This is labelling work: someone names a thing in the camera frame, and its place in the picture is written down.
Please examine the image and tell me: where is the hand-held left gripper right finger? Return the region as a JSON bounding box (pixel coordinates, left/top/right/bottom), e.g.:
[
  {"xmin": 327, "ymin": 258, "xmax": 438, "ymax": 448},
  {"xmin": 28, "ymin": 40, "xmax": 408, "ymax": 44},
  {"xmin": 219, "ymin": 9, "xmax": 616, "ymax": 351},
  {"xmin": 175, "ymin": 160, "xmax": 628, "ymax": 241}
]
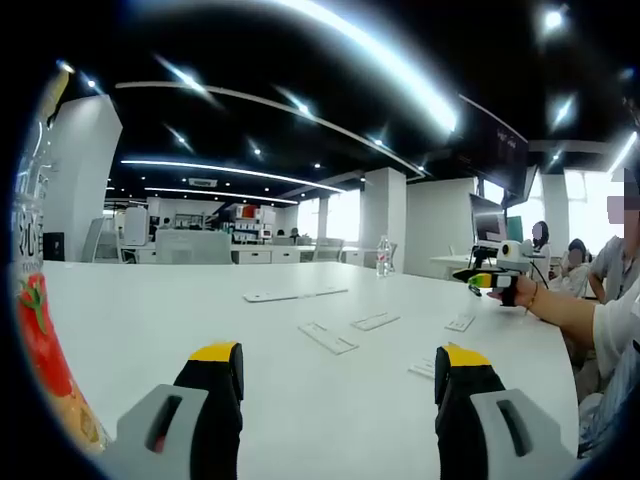
[{"xmin": 433, "ymin": 343, "xmax": 582, "ymax": 480}]

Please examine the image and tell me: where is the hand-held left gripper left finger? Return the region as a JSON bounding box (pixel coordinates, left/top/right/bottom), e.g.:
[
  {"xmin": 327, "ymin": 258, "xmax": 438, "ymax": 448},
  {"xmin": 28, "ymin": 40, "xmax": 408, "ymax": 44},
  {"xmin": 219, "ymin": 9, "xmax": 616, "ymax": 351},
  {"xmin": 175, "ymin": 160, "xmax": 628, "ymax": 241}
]
[{"xmin": 102, "ymin": 341, "xmax": 246, "ymax": 480}]

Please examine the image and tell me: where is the clear acrylic plate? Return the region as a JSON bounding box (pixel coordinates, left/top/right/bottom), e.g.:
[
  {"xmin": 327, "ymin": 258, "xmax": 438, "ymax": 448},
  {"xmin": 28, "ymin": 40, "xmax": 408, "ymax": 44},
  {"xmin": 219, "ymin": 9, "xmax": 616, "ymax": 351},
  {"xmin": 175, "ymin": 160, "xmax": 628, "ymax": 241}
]
[
  {"xmin": 406, "ymin": 355, "xmax": 437, "ymax": 382},
  {"xmin": 349, "ymin": 312, "xmax": 402, "ymax": 333},
  {"xmin": 444, "ymin": 312, "xmax": 476, "ymax": 334}
]

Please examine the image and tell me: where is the long white socket holder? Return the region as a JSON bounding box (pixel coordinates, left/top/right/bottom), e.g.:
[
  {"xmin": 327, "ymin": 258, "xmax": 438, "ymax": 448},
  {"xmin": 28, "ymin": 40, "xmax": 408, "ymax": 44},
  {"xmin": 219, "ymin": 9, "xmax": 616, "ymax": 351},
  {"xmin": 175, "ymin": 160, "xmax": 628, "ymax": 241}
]
[{"xmin": 243, "ymin": 286, "xmax": 350, "ymax": 304}]

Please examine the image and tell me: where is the person's right hand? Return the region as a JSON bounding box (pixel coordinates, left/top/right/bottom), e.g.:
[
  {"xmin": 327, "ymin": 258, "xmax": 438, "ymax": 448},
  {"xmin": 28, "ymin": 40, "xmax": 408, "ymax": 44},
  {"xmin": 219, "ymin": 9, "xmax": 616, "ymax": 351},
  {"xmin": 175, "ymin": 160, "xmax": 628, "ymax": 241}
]
[{"xmin": 487, "ymin": 275, "xmax": 539, "ymax": 314}]

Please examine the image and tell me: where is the computer monitor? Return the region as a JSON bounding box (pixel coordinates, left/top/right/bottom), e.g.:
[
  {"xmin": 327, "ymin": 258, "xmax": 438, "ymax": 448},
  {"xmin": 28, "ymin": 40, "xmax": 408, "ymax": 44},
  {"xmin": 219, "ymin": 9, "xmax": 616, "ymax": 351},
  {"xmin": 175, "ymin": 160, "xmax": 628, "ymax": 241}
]
[{"xmin": 468, "ymin": 193, "xmax": 509, "ymax": 247}]

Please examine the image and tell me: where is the clear water bottle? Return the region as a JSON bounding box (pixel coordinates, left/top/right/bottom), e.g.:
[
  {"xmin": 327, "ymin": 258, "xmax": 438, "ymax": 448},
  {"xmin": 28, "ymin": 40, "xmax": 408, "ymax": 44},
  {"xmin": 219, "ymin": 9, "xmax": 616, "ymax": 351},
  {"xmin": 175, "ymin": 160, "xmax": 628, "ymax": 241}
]
[{"xmin": 375, "ymin": 234, "xmax": 397, "ymax": 279}]

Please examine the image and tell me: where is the hanging dark screen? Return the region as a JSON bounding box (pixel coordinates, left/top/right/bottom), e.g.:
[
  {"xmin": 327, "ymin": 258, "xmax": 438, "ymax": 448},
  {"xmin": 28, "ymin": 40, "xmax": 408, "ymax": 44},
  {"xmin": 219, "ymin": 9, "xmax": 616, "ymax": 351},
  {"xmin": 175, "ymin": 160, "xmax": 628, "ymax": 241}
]
[{"xmin": 458, "ymin": 93, "xmax": 532, "ymax": 207}]

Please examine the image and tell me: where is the white short-sleeved shirt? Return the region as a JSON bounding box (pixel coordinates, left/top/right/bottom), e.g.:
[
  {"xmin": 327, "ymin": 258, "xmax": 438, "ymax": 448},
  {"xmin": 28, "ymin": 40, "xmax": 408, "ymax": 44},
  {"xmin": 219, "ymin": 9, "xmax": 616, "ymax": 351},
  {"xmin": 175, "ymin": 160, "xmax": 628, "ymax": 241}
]
[{"xmin": 592, "ymin": 287, "xmax": 640, "ymax": 384}]

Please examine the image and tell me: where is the striped blue garment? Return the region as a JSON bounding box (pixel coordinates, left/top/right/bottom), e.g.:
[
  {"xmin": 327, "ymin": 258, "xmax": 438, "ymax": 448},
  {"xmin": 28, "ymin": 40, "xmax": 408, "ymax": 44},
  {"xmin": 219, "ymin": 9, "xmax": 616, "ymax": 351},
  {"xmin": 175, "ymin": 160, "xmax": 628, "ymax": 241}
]
[{"xmin": 575, "ymin": 344, "xmax": 640, "ymax": 459}]

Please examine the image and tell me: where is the white desk partition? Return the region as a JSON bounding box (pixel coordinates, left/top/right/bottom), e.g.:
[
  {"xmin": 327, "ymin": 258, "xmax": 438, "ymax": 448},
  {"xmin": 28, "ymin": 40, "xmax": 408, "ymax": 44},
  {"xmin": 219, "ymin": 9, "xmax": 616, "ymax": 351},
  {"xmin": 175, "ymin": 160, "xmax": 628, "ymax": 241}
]
[{"xmin": 154, "ymin": 229, "xmax": 234, "ymax": 266}]

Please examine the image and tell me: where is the tomato label drink bottle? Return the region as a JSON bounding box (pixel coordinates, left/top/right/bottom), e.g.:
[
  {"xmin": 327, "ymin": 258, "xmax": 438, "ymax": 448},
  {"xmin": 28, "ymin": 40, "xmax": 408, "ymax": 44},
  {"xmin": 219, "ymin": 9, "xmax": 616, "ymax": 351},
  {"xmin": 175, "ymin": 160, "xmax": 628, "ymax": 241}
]
[{"xmin": 9, "ymin": 64, "xmax": 112, "ymax": 457}]

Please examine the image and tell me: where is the shelf with red white boxes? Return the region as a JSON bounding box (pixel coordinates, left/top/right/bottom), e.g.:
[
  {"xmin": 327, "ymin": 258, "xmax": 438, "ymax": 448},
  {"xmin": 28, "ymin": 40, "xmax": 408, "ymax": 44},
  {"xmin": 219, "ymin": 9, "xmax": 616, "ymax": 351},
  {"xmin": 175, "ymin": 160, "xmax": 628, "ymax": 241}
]
[{"xmin": 219, "ymin": 203, "xmax": 277, "ymax": 246}]

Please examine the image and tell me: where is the black box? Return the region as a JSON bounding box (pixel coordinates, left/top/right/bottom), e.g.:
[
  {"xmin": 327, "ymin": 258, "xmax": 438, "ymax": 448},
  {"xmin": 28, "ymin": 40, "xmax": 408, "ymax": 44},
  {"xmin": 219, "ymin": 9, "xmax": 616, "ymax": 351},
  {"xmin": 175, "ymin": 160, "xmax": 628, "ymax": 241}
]
[{"xmin": 42, "ymin": 232, "xmax": 67, "ymax": 262}]

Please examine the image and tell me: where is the curved ceiling light strip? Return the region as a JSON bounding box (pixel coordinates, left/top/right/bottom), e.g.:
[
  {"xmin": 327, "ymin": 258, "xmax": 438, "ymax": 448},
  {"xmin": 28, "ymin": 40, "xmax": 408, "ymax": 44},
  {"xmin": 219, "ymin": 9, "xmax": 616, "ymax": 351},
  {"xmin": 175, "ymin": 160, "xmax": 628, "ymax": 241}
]
[
  {"xmin": 119, "ymin": 159, "xmax": 347, "ymax": 194},
  {"xmin": 143, "ymin": 186, "xmax": 300, "ymax": 205}
]

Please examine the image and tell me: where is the long ceiling light strip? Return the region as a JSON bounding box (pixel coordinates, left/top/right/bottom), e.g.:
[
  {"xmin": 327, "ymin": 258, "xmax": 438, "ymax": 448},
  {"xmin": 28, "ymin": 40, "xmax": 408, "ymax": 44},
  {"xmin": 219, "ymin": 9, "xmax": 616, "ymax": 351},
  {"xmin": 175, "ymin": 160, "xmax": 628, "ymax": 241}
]
[{"xmin": 219, "ymin": 0, "xmax": 459, "ymax": 132}]

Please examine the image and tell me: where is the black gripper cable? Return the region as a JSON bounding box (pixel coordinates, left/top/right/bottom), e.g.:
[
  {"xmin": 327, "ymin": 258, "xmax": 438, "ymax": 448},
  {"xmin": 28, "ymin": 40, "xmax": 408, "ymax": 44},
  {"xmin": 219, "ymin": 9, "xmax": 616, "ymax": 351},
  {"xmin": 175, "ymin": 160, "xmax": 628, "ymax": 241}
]
[{"xmin": 529, "ymin": 259, "xmax": 552, "ymax": 290}]

